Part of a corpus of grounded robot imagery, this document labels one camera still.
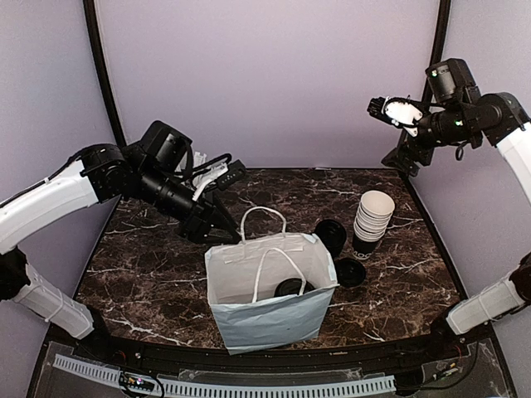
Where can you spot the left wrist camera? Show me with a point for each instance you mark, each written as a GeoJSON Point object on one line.
{"type": "Point", "coordinates": [220, 177]}

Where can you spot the white slotted cable duct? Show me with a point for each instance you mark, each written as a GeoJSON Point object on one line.
{"type": "Point", "coordinates": [135, 384]}

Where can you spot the black front frame rail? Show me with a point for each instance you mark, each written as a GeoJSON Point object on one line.
{"type": "Point", "coordinates": [170, 336]}

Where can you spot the stack of black lids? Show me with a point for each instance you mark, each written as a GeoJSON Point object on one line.
{"type": "Point", "coordinates": [332, 234]}

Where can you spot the light blue paper bag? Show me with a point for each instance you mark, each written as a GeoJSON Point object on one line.
{"type": "Point", "coordinates": [241, 282]}

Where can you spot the black plastic cup lid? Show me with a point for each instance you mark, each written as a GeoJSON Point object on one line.
{"type": "Point", "coordinates": [292, 286]}

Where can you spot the black plastic lid on table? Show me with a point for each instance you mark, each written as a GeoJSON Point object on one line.
{"type": "Point", "coordinates": [350, 272]}

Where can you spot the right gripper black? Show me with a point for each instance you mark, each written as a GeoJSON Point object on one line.
{"type": "Point", "coordinates": [404, 162]}

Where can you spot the bundle of wrapped white straws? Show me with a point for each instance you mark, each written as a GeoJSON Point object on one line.
{"type": "Point", "coordinates": [198, 160]}

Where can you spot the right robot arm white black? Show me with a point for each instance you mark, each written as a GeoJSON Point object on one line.
{"type": "Point", "coordinates": [464, 143]}

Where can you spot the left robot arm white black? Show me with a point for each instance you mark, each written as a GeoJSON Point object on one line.
{"type": "Point", "coordinates": [158, 169]}

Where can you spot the stack of paper coffee cups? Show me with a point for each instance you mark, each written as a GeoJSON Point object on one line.
{"type": "Point", "coordinates": [374, 213]}

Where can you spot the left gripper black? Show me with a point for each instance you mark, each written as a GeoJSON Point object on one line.
{"type": "Point", "coordinates": [205, 215]}

